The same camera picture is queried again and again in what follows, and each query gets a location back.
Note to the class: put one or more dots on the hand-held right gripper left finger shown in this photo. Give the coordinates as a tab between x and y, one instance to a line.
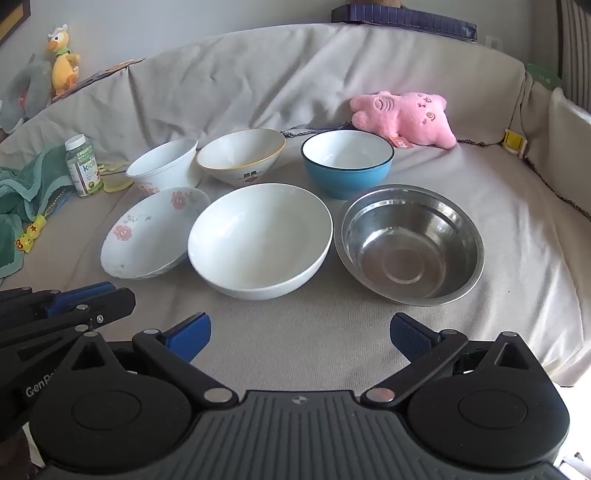
194	334

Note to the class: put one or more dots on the green towel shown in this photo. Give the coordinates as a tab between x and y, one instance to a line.
27	184

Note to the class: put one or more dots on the clear vitamin bottle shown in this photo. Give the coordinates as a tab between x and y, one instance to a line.
85	170

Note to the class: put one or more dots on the framed wall picture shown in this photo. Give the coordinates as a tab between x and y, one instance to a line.
9	18

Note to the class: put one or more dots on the small yellow toy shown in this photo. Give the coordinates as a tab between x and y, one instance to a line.
30	235

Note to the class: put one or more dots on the large white bowl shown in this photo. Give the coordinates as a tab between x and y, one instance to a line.
258	244

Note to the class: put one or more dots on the yellow plastic clip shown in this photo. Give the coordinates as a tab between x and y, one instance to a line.
511	141

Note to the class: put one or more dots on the pink plush pig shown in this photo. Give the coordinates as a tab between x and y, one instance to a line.
406	117

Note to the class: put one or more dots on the beige pleated curtain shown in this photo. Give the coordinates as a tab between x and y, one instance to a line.
577	46

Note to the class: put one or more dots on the yellow rimmed white bowl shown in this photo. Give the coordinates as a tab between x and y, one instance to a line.
240	152

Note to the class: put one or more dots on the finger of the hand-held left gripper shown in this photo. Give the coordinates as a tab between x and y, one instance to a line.
81	297
111	304

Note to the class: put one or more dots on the floral white plate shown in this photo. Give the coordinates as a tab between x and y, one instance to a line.
143	240

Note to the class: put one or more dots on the green packet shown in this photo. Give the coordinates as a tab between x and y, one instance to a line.
542	76

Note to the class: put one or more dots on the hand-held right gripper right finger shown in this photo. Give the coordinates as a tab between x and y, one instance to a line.
410	337

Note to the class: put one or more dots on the yellow duck plush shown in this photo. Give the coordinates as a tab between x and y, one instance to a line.
64	64

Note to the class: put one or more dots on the thin colourful book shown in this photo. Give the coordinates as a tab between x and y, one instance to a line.
115	68

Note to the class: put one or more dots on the dark blue book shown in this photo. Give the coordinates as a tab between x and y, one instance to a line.
406	21

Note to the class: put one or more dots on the blue bowl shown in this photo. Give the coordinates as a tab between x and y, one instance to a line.
346	182

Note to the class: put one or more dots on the white wall outlet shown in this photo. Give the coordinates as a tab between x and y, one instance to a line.
492	42

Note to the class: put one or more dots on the grey plush toy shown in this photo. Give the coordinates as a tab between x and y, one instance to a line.
32	87

